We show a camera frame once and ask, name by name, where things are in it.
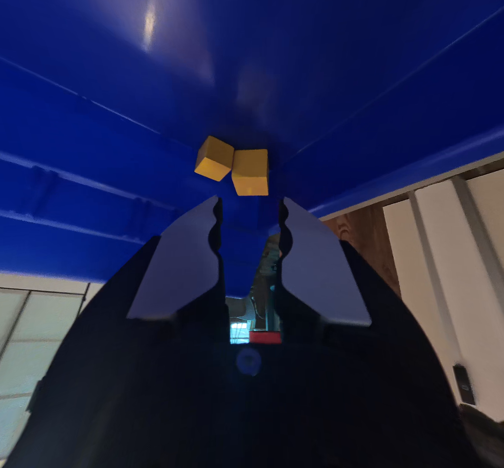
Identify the black wall switch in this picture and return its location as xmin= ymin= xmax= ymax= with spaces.
xmin=452 ymin=363 xmax=477 ymax=405

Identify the wooden column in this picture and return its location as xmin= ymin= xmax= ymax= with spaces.
xmin=321 ymin=204 xmax=402 ymax=297

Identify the blue plastic bin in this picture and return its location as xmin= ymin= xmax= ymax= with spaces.
xmin=0 ymin=0 xmax=504 ymax=299

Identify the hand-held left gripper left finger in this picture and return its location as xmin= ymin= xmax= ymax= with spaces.
xmin=126 ymin=195 xmax=226 ymax=321

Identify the yellow cube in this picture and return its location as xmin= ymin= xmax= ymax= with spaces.
xmin=231 ymin=149 xmax=269 ymax=197
xmin=194 ymin=136 xmax=235 ymax=182

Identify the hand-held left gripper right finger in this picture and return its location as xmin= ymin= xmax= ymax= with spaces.
xmin=279 ymin=197 xmax=372 ymax=327

